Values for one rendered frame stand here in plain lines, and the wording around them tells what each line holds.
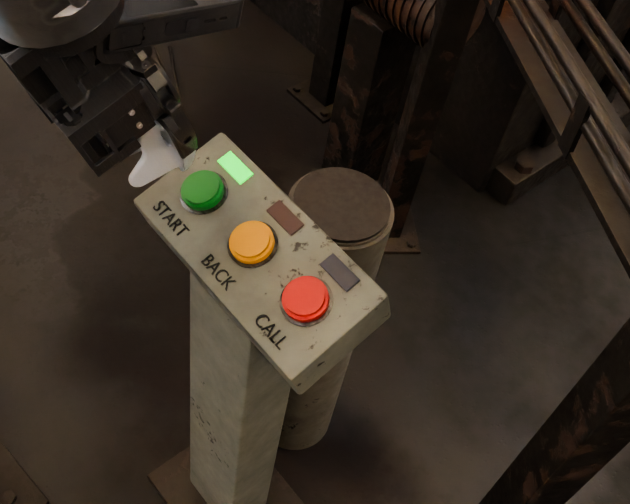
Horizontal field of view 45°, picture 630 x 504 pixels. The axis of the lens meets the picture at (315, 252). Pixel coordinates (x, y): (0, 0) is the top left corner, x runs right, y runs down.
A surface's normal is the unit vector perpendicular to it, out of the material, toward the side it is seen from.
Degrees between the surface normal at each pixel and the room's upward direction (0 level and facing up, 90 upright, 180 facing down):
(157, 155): 93
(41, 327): 0
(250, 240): 20
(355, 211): 0
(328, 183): 0
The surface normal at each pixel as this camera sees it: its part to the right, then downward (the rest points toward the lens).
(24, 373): 0.13, -0.62
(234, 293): -0.14, -0.43
